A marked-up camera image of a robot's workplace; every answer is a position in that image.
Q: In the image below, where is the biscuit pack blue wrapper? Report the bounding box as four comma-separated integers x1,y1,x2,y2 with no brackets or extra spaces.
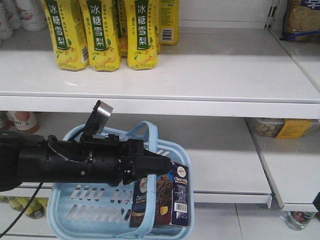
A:
282,0,320,43

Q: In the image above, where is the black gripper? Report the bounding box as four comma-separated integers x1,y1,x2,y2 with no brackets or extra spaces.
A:
46,134,172,187

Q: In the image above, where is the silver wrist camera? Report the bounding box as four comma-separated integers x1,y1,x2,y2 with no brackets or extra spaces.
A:
83,100,113,136

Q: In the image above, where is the yellow pear drink bottle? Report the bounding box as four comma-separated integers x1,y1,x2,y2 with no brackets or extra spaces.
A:
124,0,158,71
160,0,180,45
79,0,121,72
41,0,89,72

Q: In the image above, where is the peach drink bottle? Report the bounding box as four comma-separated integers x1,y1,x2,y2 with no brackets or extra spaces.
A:
7,111,40,134

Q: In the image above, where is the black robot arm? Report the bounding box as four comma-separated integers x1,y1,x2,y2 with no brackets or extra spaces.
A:
0,130,172,192

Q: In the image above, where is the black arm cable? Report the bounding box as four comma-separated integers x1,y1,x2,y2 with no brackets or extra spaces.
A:
0,182,43,237

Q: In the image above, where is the white store shelf board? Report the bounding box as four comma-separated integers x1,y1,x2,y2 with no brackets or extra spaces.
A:
0,28,320,119

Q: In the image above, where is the blue chocolate cookie box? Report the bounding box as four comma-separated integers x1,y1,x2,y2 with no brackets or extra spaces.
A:
129,162,189,228

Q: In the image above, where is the yellow packaged food tray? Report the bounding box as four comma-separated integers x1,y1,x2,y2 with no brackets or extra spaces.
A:
245,117,320,139

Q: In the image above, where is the light blue shopping basket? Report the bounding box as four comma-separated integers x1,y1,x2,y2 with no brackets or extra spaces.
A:
47,121,195,240

